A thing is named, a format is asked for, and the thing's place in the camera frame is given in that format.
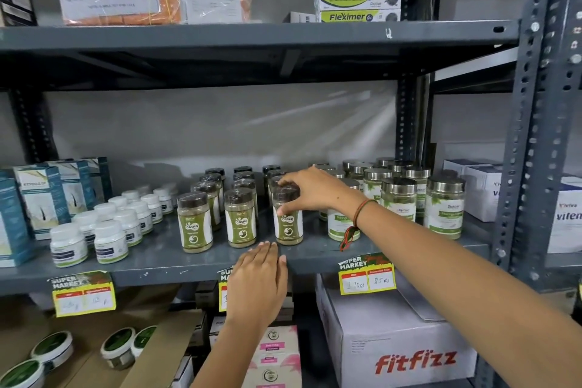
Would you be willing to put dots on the person's left forearm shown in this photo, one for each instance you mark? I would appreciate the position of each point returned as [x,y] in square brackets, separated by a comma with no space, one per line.
[227,356]

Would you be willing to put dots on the blue and white carton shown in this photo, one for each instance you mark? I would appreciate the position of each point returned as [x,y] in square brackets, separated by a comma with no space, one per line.
[11,228]
[43,206]
[82,187]
[103,178]

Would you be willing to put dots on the group of silver-lid jars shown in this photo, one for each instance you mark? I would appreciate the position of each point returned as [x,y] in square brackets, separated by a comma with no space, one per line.
[443,210]

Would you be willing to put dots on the small white box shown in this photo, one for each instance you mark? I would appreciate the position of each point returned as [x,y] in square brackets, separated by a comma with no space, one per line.
[302,17]

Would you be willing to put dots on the person's left little finger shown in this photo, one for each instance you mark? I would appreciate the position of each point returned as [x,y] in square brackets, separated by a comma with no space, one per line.
[240,267]

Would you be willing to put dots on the large white box red lettering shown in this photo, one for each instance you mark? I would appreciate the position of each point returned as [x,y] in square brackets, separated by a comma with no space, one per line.
[386,346]

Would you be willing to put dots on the person's right forearm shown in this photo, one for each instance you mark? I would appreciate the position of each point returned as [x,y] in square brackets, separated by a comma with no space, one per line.
[454,287]

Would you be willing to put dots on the brown-lid green powder jar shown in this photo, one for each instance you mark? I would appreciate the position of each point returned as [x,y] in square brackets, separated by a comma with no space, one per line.
[288,228]

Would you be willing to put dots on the group of white pill bottles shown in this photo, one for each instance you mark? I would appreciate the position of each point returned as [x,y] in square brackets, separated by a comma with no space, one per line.
[109,237]

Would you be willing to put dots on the person's left thumb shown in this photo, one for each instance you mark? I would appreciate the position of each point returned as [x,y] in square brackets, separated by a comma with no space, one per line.
[283,268]

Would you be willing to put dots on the group of brown-lid jars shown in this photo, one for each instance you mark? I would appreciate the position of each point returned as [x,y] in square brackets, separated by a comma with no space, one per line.
[238,224]

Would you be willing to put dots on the yellow shelf price tag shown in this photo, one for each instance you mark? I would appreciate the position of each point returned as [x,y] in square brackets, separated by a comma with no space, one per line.
[223,292]
[366,274]
[82,294]

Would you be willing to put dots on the person's left middle finger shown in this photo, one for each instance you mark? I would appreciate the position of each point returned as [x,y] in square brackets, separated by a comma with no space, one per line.
[263,256]

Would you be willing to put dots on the person's right thumb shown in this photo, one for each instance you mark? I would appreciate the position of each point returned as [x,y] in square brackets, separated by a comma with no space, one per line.
[288,209]

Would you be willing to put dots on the pink and white box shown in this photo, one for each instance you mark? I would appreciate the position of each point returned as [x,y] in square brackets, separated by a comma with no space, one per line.
[279,340]
[273,372]

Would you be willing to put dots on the brown cardboard box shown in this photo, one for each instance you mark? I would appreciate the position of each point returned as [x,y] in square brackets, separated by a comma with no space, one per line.
[150,346]

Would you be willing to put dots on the dark small box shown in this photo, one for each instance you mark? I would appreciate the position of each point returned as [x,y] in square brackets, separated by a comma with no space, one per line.
[207,296]

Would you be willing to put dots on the person's right hand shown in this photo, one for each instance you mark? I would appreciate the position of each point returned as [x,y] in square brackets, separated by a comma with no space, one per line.
[327,192]

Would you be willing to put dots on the person's left hand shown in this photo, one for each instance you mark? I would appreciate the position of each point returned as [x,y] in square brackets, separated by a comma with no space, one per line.
[257,287]

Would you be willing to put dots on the white carton with red print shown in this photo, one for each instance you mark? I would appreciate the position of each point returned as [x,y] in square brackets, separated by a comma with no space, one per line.
[566,219]

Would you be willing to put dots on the grey metal shelving rack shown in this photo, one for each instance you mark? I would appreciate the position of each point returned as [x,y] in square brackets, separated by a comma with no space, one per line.
[227,37]
[536,83]

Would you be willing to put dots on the round green-lid tin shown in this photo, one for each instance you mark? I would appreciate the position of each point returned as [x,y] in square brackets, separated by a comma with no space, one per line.
[144,340]
[20,376]
[118,346]
[52,349]

